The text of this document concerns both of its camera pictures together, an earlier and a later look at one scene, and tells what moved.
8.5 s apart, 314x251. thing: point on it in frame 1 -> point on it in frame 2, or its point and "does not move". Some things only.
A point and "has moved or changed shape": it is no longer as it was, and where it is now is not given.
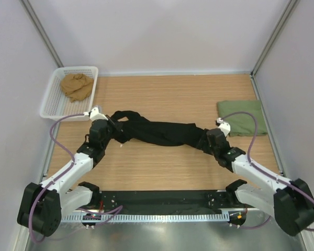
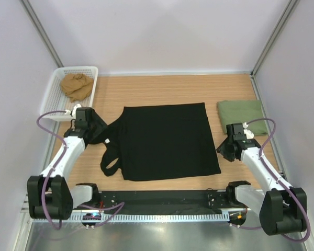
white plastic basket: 71,90 does not move
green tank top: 242,124 does not move
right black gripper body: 213,151 -> 224,149
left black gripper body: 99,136 -> 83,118
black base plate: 144,200 does not move
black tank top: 138,126 has moved or changed shape
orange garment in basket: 77,87 does not move
